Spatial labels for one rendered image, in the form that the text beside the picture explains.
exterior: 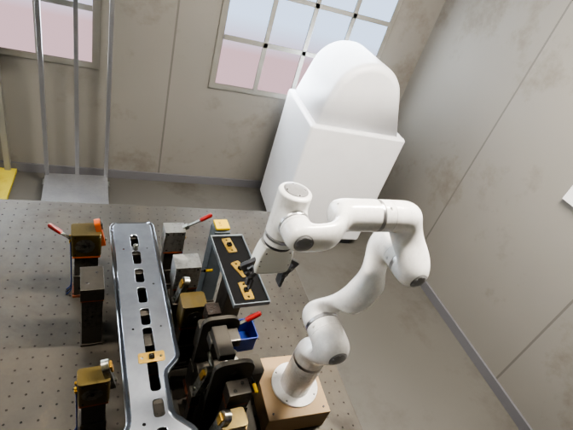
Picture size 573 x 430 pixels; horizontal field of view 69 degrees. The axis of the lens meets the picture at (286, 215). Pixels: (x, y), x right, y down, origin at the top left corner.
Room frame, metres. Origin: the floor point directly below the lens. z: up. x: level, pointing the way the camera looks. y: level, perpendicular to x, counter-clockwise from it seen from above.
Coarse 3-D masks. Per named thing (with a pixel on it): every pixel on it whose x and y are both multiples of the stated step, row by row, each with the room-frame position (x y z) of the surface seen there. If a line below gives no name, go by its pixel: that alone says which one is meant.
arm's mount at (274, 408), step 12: (264, 360) 1.09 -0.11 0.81; (276, 360) 1.11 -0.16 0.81; (288, 360) 1.13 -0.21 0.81; (264, 372) 1.04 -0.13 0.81; (264, 384) 0.99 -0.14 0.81; (264, 396) 0.94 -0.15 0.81; (324, 396) 1.03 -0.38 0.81; (264, 408) 0.90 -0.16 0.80; (276, 408) 0.91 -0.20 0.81; (288, 408) 0.93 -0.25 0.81; (300, 408) 0.94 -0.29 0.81; (312, 408) 0.96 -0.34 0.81; (324, 408) 0.98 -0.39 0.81; (264, 420) 0.87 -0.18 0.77; (276, 420) 0.87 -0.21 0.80; (288, 420) 0.89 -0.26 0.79; (300, 420) 0.92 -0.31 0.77; (312, 420) 0.94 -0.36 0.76; (324, 420) 0.97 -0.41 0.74
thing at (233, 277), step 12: (216, 240) 1.29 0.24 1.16; (240, 240) 1.35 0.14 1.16; (240, 252) 1.28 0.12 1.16; (228, 264) 1.18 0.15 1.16; (228, 276) 1.12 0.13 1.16; (240, 276) 1.14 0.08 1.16; (252, 288) 1.10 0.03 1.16; (240, 300) 1.03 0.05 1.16; (252, 300) 1.05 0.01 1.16; (264, 300) 1.07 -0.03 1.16
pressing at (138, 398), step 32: (128, 224) 1.38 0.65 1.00; (128, 256) 1.21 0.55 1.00; (128, 288) 1.05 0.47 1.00; (160, 288) 1.10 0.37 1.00; (128, 320) 0.92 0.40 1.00; (160, 320) 0.96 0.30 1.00; (128, 352) 0.80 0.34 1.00; (128, 384) 0.70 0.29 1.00; (160, 384) 0.74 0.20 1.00; (128, 416) 0.61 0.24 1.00; (160, 416) 0.64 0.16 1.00
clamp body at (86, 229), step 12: (72, 228) 1.19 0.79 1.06; (84, 228) 1.21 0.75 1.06; (72, 240) 1.15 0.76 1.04; (84, 240) 1.18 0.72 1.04; (96, 240) 1.20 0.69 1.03; (72, 252) 1.15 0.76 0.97; (84, 252) 1.18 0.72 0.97; (96, 252) 1.20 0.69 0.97; (84, 264) 1.18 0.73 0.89; (96, 264) 1.21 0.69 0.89; (72, 288) 1.19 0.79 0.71
